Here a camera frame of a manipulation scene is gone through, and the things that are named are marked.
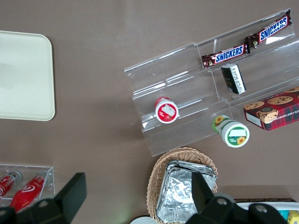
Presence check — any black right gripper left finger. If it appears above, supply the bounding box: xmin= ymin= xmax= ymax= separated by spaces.
xmin=29 ymin=172 xmax=87 ymax=224

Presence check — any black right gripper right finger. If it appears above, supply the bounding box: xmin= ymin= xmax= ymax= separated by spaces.
xmin=186 ymin=172 xmax=242 ymax=224

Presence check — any woven wicker basket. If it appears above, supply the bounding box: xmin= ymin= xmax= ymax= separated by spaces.
xmin=146 ymin=147 xmax=219 ymax=221

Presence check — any cream plastic tray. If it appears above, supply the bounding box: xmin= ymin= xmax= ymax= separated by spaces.
xmin=0 ymin=30 xmax=56 ymax=122

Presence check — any clear acrylic bottle holder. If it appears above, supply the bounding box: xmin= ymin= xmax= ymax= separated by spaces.
xmin=0 ymin=164 xmax=56 ymax=201

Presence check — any red soda bottle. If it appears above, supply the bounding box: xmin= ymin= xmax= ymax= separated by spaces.
xmin=9 ymin=173 xmax=47 ymax=212
xmin=0 ymin=171 xmax=23 ymax=200

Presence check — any white round plate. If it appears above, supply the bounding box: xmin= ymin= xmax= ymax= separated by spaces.
xmin=130 ymin=217 xmax=157 ymax=224

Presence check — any white rectangular bin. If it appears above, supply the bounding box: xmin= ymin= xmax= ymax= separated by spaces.
xmin=235 ymin=202 xmax=299 ymax=224

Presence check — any green sunflower yogurt cup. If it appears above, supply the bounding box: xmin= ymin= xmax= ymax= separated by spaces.
xmin=212 ymin=115 xmax=250 ymax=148

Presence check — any yellow snack packet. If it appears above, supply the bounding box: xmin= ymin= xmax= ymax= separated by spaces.
xmin=287 ymin=210 xmax=299 ymax=224

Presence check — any red strawberry yogurt cup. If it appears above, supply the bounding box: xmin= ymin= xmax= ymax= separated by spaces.
xmin=155 ymin=96 xmax=180 ymax=124

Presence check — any clear acrylic tiered display stand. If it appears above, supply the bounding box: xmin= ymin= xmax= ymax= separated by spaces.
xmin=123 ymin=8 xmax=299 ymax=157

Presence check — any red tartan cookie box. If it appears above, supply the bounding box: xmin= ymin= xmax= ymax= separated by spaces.
xmin=242 ymin=86 xmax=299 ymax=132

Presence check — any small black and white box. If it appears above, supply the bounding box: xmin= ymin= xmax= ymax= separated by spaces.
xmin=221 ymin=63 xmax=247 ymax=95

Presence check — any Snickers chocolate bar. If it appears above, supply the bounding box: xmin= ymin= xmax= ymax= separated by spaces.
xmin=244 ymin=12 xmax=293 ymax=49
xmin=201 ymin=42 xmax=251 ymax=70

